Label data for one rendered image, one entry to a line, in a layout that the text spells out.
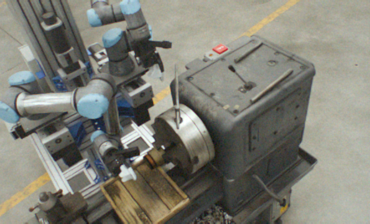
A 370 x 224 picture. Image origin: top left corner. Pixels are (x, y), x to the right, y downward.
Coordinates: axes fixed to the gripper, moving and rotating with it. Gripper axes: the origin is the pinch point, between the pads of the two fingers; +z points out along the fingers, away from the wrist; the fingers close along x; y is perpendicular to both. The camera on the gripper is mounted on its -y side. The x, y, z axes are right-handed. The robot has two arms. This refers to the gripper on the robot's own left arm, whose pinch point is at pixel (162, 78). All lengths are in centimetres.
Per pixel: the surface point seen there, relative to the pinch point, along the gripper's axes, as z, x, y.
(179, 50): 72, -222, -122
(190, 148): 28.1, 15.5, 5.9
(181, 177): 62, -13, 5
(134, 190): 49, -11, 31
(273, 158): 68, 10, -40
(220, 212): 86, 0, -4
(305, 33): 98, -144, -245
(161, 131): 23.1, -0.9, 9.7
